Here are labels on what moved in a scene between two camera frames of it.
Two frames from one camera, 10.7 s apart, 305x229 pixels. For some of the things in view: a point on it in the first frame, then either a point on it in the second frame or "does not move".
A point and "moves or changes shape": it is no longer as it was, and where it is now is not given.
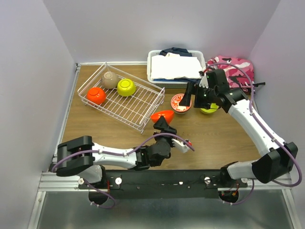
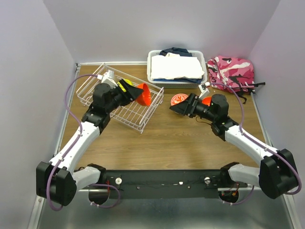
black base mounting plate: x=165 y=184 does not move
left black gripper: x=161 y=125 to x=132 y=92
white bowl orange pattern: x=175 y=100 does not move
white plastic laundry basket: x=172 y=84 does not move
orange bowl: x=96 y=96 moves or changes shape
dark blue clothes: x=182 y=52 does not move
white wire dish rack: x=110 y=89 does not move
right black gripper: x=186 y=100 to x=187 y=106
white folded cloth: x=173 y=66 does not move
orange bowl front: x=168 y=115 moves or changes shape
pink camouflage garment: x=239 y=73 does not move
